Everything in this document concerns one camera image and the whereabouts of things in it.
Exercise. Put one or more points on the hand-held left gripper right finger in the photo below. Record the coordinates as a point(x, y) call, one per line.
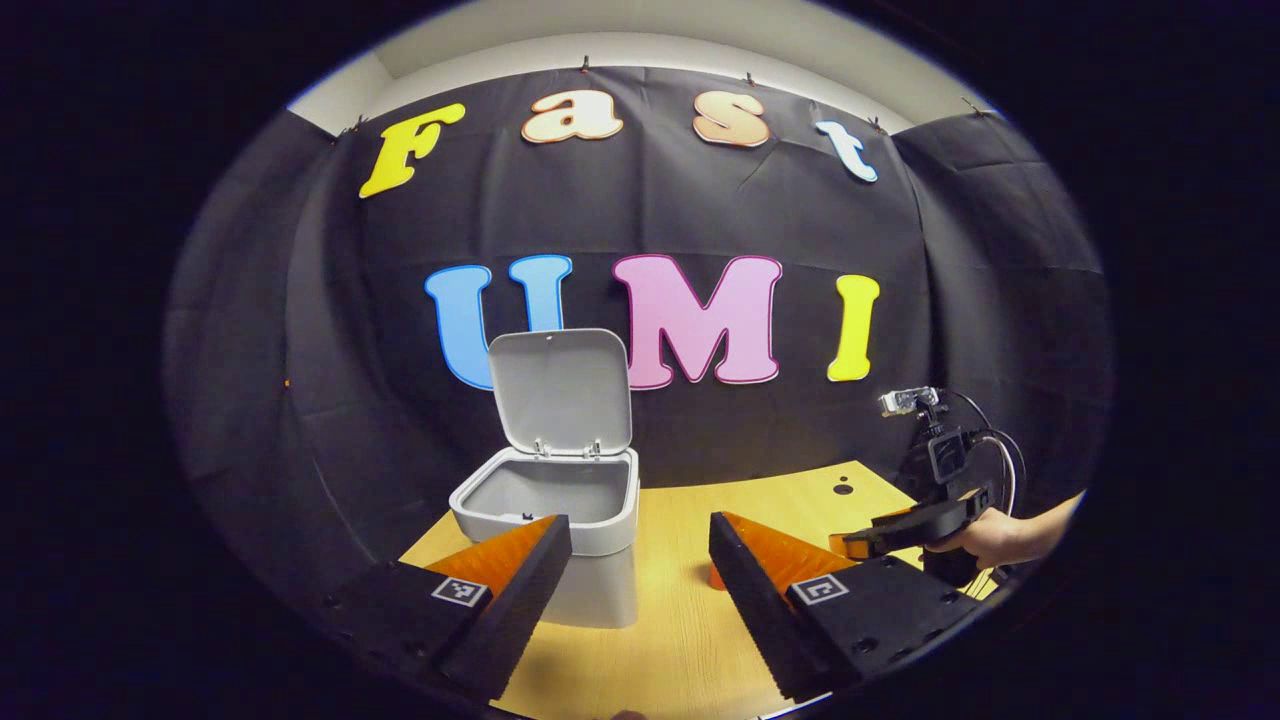
point(760, 610)

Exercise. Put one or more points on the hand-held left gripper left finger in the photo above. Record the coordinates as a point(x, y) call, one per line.
point(515, 610)

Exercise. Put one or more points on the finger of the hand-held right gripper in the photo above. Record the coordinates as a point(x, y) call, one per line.
point(920, 525)

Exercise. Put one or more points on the white desktop garbage bin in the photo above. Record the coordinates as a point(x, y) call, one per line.
point(560, 390)

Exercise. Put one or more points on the wooden desktop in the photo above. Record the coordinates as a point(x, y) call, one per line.
point(670, 600)

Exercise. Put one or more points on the black backdrop cloth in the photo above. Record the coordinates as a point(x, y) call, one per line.
point(660, 200)

